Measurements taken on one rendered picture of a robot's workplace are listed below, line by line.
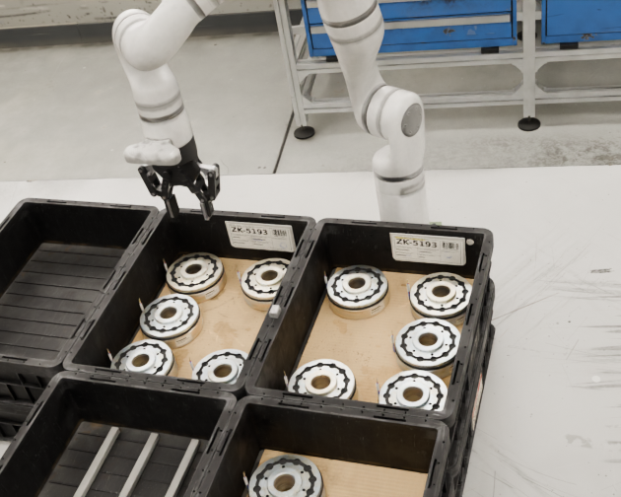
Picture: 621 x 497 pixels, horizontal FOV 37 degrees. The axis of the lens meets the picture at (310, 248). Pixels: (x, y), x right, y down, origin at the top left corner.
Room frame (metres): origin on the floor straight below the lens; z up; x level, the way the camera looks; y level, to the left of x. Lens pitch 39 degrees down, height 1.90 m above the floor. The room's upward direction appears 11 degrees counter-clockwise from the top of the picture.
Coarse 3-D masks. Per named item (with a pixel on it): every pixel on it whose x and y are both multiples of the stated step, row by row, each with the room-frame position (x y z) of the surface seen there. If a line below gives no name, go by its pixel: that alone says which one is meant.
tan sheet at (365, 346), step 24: (384, 312) 1.10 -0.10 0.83; (408, 312) 1.09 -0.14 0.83; (312, 336) 1.08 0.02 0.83; (336, 336) 1.07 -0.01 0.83; (360, 336) 1.06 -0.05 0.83; (384, 336) 1.05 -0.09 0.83; (312, 360) 1.03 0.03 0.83; (336, 360) 1.02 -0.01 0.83; (360, 360) 1.01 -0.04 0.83; (384, 360) 1.00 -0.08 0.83; (360, 384) 0.96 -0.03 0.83
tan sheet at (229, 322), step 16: (240, 272) 1.27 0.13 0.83; (224, 288) 1.24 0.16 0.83; (240, 288) 1.23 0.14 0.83; (208, 304) 1.21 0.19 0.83; (224, 304) 1.20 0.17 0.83; (240, 304) 1.19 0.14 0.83; (208, 320) 1.17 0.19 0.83; (224, 320) 1.16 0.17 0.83; (240, 320) 1.15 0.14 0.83; (256, 320) 1.14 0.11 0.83; (208, 336) 1.13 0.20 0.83; (224, 336) 1.12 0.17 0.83; (240, 336) 1.11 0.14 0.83; (176, 352) 1.10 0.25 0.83; (192, 352) 1.10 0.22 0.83; (208, 352) 1.09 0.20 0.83
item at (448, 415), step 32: (320, 224) 1.24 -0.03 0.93; (352, 224) 1.22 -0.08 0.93; (384, 224) 1.21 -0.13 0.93; (416, 224) 1.19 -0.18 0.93; (480, 256) 1.08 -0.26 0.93; (288, 288) 1.09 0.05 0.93; (480, 288) 1.01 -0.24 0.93; (256, 384) 0.91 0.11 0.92; (416, 416) 0.79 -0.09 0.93; (448, 416) 0.78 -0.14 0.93
